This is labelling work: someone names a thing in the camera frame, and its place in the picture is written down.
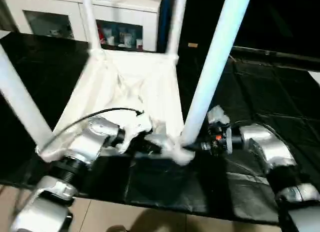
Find white cabinet glass doors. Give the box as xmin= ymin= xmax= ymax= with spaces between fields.
xmin=0 ymin=0 xmax=161 ymax=53

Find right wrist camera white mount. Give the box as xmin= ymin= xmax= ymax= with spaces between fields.
xmin=207 ymin=105 xmax=235 ymax=155

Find white plastic table leg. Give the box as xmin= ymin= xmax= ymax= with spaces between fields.
xmin=166 ymin=0 xmax=188 ymax=60
xmin=179 ymin=0 xmax=253 ymax=149
xmin=81 ymin=0 xmax=105 ymax=55
xmin=0 ymin=46 xmax=53 ymax=153

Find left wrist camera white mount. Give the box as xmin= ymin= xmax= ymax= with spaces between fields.
xmin=117 ymin=112 xmax=155 ymax=154

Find black left camera cable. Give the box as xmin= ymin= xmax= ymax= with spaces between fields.
xmin=41 ymin=107 xmax=146 ymax=153

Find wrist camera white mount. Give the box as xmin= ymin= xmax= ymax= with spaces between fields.
xmin=207 ymin=105 xmax=235 ymax=155
xmin=117 ymin=112 xmax=155 ymax=154

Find black mat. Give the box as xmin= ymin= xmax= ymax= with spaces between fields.
xmin=0 ymin=31 xmax=320 ymax=225

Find black box gold label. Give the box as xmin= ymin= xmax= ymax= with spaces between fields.
xmin=157 ymin=0 xmax=231 ymax=55

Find silver metal rail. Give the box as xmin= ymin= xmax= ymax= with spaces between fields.
xmin=231 ymin=46 xmax=320 ymax=68

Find white flat board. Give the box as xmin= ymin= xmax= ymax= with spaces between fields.
xmin=307 ymin=71 xmax=320 ymax=89

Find grey curtain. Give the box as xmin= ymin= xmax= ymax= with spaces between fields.
xmin=0 ymin=0 xmax=20 ymax=32

